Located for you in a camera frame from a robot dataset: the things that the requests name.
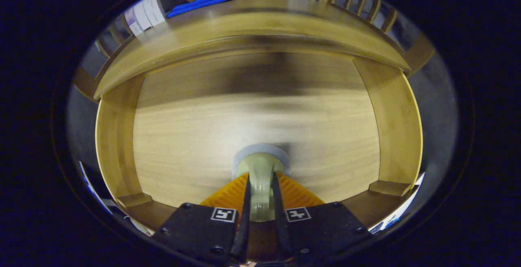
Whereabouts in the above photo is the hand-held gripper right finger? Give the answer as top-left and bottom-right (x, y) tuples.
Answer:
(271, 171), (373, 261)

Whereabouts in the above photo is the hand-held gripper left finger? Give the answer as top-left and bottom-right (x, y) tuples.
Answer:
(151, 172), (252, 264)

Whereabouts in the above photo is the thin purple book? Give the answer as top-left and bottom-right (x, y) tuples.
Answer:
(124, 7), (144, 36)

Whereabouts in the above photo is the pale green handled sponge brush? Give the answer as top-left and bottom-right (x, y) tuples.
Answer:
(232, 144), (291, 223)

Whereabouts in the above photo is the blue folded cloth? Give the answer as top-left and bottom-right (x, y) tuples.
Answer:
(166, 0), (241, 18)

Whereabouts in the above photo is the wooden countertop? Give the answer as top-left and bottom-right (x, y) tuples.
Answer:
(94, 0), (412, 101)

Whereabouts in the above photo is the thin white book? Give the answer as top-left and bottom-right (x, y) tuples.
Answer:
(134, 0), (153, 31)

